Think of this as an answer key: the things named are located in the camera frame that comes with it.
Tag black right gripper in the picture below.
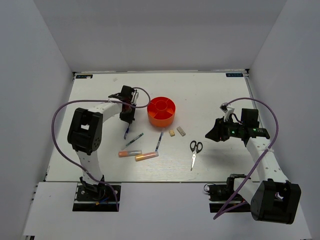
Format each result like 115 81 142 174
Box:
205 115 245 142

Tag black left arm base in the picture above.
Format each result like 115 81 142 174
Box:
72 177 121 212

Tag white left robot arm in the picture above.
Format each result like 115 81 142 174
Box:
67 85 139 200

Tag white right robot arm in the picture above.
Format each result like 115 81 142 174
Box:
204 105 301 225

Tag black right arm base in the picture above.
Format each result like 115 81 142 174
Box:
203 174 250 213

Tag green pen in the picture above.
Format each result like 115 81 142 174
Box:
124 132 144 149

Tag orange round compartment container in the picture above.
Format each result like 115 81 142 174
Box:
147 96 176 128

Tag blue clear pen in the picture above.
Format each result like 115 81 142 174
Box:
155 131 164 152

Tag grey white eraser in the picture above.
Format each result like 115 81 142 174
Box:
176 126 186 136

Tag beige eraser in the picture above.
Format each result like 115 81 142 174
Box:
169 129 175 137

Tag right corner table label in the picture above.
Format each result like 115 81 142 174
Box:
225 72 244 78

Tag corner table label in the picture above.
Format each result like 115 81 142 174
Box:
225 72 244 78
75 74 93 79

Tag left corner table label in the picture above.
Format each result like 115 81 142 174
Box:
75 74 93 79

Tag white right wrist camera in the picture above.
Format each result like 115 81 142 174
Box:
220 102 235 122

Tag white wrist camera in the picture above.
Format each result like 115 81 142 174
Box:
131 90 139 105
220 102 235 122

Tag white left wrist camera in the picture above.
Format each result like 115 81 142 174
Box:
131 90 139 105

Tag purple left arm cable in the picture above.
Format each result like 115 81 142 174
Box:
51 86 151 211

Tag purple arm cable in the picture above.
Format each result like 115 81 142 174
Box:
212 97 279 220
51 86 151 211

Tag black handled scissors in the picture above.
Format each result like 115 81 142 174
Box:
189 140 203 171

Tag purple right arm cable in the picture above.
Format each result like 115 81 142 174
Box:
212 97 279 220

